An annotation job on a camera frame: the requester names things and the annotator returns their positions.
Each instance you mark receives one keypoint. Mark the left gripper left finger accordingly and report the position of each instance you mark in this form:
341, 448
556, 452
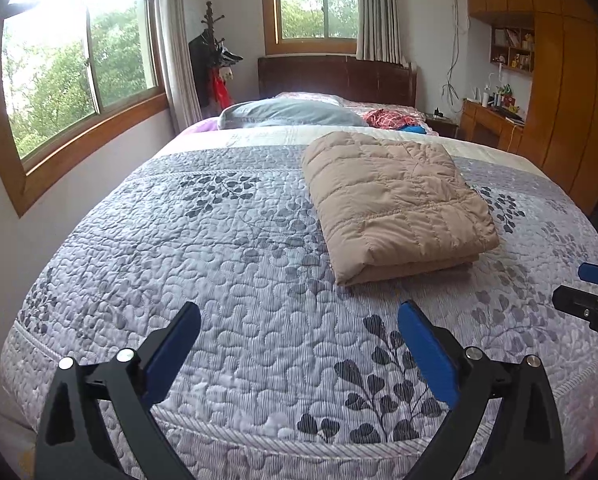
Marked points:
72, 439

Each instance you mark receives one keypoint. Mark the striped rear curtain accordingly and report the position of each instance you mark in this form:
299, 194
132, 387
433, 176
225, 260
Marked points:
378, 33

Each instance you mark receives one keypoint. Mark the coat rack with clothes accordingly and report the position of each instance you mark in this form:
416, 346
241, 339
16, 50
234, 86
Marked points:
212, 64

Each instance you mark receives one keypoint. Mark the wooden wardrobe desk unit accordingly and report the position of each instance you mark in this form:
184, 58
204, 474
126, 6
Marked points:
561, 132

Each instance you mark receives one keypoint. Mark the red patterned cloth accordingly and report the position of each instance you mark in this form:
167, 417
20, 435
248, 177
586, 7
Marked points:
382, 118

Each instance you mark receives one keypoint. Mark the dark wooden headboard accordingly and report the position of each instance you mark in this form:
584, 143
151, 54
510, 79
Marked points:
339, 75

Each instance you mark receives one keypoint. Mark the beige window curtain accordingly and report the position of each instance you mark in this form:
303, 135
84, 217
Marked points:
176, 64

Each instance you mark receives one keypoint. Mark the grey blue pillow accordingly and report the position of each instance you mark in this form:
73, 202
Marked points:
287, 112

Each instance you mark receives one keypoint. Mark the dark bedside table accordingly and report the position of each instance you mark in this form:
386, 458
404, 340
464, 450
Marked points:
444, 126

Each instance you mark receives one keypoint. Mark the wooden framed side window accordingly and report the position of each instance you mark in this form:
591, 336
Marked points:
74, 75

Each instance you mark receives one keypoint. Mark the grey floral quilted bedspread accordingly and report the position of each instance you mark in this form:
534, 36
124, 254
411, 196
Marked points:
292, 376

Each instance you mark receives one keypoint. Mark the beige quilted down coat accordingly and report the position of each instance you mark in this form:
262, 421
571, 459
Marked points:
390, 209

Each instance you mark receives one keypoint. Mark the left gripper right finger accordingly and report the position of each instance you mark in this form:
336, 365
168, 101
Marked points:
526, 440

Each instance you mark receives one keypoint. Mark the wooden framed rear window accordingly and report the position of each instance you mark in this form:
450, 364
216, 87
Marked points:
310, 26

